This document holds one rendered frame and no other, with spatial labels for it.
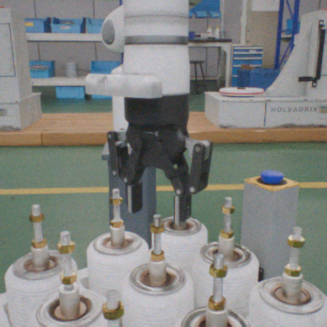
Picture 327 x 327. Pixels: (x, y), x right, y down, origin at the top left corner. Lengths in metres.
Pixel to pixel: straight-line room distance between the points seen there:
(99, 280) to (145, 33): 0.36
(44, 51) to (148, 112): 8.63
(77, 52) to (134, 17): 8.48
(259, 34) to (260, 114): 4.34
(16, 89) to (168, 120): 2.26
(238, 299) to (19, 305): 0.29
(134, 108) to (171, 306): 0.24
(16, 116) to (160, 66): 2.22
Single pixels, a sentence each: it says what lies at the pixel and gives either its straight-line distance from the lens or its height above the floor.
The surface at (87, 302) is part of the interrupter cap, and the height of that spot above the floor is 0.25.
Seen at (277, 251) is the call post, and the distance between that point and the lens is 0.75.
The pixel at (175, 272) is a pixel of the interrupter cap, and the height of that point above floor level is 0.25.
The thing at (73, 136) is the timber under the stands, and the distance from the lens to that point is 2.46.
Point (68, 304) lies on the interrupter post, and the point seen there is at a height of 0.27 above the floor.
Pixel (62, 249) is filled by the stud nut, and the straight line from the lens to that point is 0.44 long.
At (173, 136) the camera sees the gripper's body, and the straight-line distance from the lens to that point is 0.43.
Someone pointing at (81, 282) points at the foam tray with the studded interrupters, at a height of 0.17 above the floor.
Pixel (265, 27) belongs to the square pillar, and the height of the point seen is 0.97.
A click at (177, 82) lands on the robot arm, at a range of 0.42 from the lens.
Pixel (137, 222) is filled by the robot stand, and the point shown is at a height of 0.11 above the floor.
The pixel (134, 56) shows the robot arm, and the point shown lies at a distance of 0.42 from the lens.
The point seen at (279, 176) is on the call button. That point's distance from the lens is 0.71.
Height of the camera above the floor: 0.53
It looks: 16 degrees down
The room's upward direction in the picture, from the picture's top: straight up
